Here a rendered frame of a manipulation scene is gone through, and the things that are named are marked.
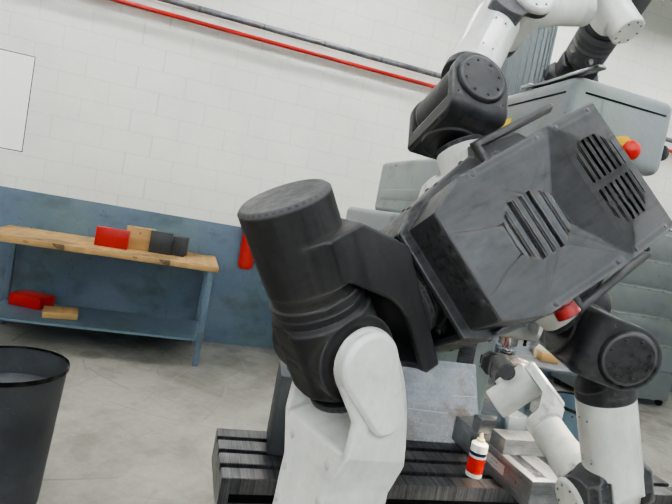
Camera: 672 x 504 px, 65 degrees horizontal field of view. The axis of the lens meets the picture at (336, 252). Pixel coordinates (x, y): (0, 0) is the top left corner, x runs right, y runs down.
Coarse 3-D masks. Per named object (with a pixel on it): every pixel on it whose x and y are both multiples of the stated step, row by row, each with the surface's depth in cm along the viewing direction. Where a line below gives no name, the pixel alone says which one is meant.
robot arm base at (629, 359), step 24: (600, 312) 75; (552, 336) 84; (576, 336) 78; (600, 336) 75; (624, 336) 74; (648, 336) 74; (576, 360) 76; (600, 360) 75; (624, 360) 74; (648, 360) 74; (624, 384) 75
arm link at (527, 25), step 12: (564, 0) 100; (576, 0) 101; (552, 12) 100; (564, 12) 101; (576, 12) 102; (528, 24) 95; (540, 24) 102; (552, 24) 103; (564, 24) 104; (576, 24) 105; (516, 36) 98; (516, 48) 102
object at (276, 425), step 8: (280, 368) 125; (280, 376) 121; (288, 376) 119; (280, 384) 119; (288, 384) 119; (280, 392) 119; (288, 392) 119; (272, 400) 130; (280, 400) 119; (272, 408) 126; (280, 408) 119; (272, 416) 123; (280, 416) 120; (272, 424) 120; (280, 424) 120; (272, 432) 120; (280, 432) 120; (272, 440) 120; (280, 440) 120; (272, 448) 120; (280, 448) 120
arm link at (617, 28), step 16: (608, 0) 106; (624, 0) 105; (640, 0) 106; (608, 16) 106; (624, 16) 104; (640, 16) 104; (576, 32) 115; (592, 32) 112; (608, 32) 107; (624, 32) 106; (592, 48) 113; (608, 48) 112
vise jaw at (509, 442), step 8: (496, 432) 131; (504, 432) 132; (512, 432) 133; (520, 432) 134; (528, 432) 135; (496, 440) 131; (504, 440) 128; (512, 440) 128; (520, 440) 129; (528, 440) 129; (496, 448) 130; (504, 448) 128; (512, 448) 128; (520, 448) 129; (528, 448) 129; (536, 448) 130; (544, 456) 131
